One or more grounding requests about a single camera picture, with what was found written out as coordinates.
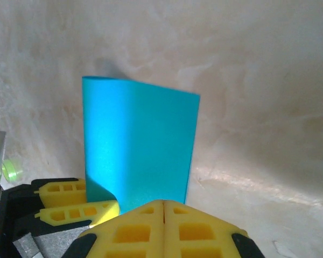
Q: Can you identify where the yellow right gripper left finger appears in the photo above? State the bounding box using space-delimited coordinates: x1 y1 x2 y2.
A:
67 199 165 258

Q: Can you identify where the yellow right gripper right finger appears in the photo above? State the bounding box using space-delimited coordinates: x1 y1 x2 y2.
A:
164 200 264 258

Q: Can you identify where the blue paper sheet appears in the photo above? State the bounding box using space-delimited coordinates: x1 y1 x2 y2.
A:
82 76 200 216

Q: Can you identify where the small green ring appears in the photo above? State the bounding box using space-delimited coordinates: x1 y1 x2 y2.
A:
1 159 24 183

